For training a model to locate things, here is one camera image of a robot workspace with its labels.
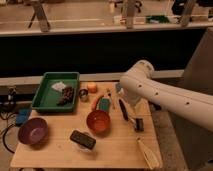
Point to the white cloth piece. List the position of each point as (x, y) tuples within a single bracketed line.
[(59, 86)]

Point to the red bowl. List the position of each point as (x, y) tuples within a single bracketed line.
[(98, 121)]

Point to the brown grapes bunch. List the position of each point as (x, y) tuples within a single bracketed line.
[(67, 96)]

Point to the teal sponge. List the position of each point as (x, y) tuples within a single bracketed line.
[(104, 104)]

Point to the green plastic tray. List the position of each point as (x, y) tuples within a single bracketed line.
[(46, 98)]

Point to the black rectangular block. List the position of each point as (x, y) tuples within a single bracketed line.
[(82, 139)]

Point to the purple bowl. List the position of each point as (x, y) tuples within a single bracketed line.
[(32, 131)]

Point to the blue box device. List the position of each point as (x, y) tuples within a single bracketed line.
[(22, 116)]

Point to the black handled knife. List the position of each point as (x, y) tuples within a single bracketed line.
[(123, 109)]

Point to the yellow whisk brush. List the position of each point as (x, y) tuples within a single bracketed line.
[(148, 154)]

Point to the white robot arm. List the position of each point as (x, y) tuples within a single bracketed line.
[(196, 107)]

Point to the orange carrot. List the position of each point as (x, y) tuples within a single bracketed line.
[(95, 102)]

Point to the orange block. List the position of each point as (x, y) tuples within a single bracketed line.
[(92, 87)]

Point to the small metal cup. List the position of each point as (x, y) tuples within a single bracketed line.
[(83, 95)]

